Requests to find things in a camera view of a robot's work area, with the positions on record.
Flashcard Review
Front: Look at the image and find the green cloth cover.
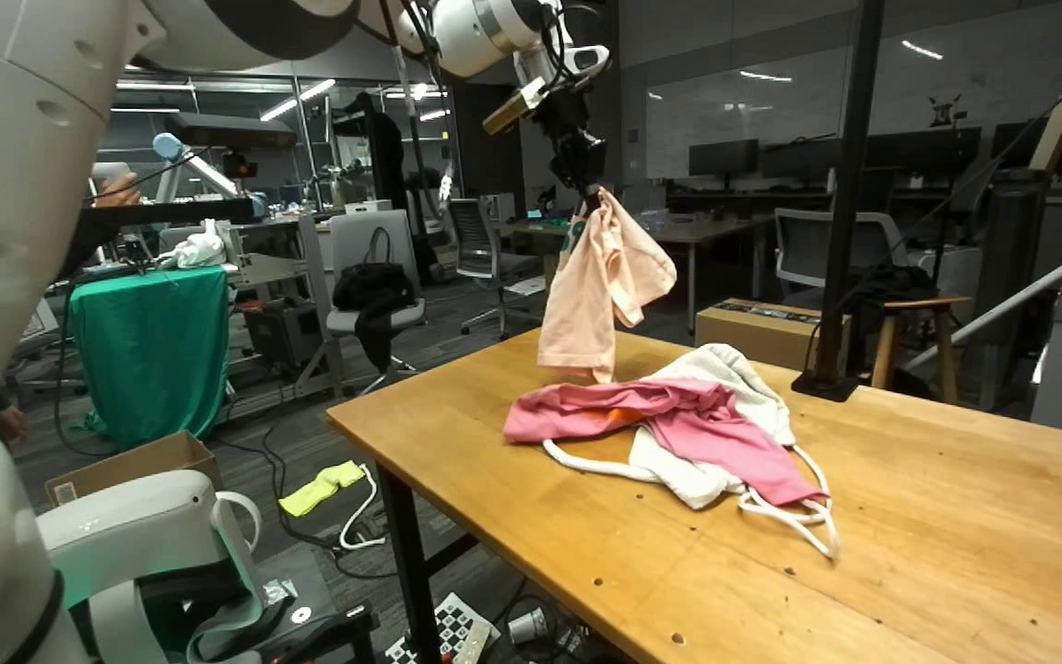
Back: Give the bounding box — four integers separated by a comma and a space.
62, 264, 237, 452

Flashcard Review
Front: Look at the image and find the wooden stool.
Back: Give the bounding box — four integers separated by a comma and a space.
865, 292, 978, 391

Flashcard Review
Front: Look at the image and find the black metal table leg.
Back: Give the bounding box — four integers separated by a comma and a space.
370, 463, 448, 664

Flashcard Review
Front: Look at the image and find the black office chair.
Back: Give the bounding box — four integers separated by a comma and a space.
323, 227, 432, 379

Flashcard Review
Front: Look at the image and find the black computer monitor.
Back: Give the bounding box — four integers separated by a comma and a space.
759, 130, 861, 190
684, 138, 768, 184

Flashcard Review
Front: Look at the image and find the peach t-shirt teal print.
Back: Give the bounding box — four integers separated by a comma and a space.
536, 181, 682, 387

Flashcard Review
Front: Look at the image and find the white floor cable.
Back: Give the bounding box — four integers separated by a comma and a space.
330, 470, 389, 556

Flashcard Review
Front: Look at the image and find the black vertical pole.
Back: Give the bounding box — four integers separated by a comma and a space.
789, 0, 893, 406

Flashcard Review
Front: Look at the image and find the brown cardboard floor piece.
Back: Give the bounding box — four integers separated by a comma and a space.
41, 430, 222, 509

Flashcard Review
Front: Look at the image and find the yellow green floor object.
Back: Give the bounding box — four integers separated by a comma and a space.
277, 457, 370, 524

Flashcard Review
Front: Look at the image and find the silver metal pole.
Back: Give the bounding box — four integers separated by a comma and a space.
903, 257, 1062, 374

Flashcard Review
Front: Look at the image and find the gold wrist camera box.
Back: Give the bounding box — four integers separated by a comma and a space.
480, 74, 560, 141

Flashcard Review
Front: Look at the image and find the black white checkerboard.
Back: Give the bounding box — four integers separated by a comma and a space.
429, 592, 502, 664

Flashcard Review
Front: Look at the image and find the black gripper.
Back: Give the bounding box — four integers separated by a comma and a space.
539, 90, 617, 206

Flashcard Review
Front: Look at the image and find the pink cloth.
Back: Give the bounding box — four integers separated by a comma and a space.
502, 378, 828, 514

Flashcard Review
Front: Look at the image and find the large plain cardboard box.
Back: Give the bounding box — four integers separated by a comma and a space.
688, 294, 826, 374

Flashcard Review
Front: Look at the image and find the grey office chair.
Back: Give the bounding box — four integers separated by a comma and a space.
769, 205, 912, 300

